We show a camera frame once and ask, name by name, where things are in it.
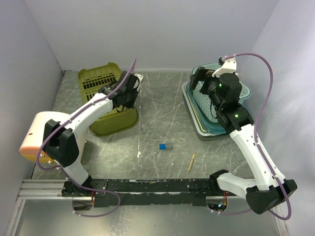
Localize teal perforated plastic basket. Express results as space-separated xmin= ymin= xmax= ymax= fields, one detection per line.
xmin=191 ymin=63 xmax=252 ymax=118

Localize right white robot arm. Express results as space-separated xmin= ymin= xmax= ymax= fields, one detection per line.
xmin=189 ymin=66 xmax=297 ymax=214

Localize blue transparent plastic tub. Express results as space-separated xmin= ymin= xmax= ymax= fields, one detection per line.
xmin=185 ymin=83 xmax=253 ymax=136

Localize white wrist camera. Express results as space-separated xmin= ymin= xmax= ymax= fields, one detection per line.
xmin=134 ymin=73 xmax=143 ymax=91
xmin=212 ymin=56 xmax=237 ymax=77

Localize small blue grey cap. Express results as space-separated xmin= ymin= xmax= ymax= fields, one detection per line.
xmin=159 ymin=144 xmax=173 ymax=150

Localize cream cylindrical appliance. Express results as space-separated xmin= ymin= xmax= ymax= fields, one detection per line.
xmin=19 ymin=111 xmax=87 ymax=164

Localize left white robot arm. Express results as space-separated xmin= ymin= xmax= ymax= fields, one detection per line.
xmin=40 ymin=71 xmax=143 ymax=196

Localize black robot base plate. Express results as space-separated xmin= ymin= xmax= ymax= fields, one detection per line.
xmin=61 ymin=178 xmax=223 ymax=207

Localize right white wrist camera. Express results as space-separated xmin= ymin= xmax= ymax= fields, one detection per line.
xmin=212 ymin=56 xmax=237 ymax=77

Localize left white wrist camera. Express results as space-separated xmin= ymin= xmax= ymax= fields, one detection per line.
xmin=134 ymin=73 xmax=143 ymax=91

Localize short wooden stick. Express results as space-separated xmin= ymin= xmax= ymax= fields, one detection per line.
xmin=188 ymin=153 xmax=196 ymax=172

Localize aluminium rail frame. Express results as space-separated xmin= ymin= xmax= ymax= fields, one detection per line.
xmin=6 ymin=179 xmax=288 ymax=236

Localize white perforated plastic tray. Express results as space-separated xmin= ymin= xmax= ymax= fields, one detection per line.
xmin=181 ymin=82 xmax=251 ymax=141

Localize olive green plastic tub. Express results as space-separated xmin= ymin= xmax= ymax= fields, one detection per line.
xmin=77 ymin=62 xmax=138 ymax=137

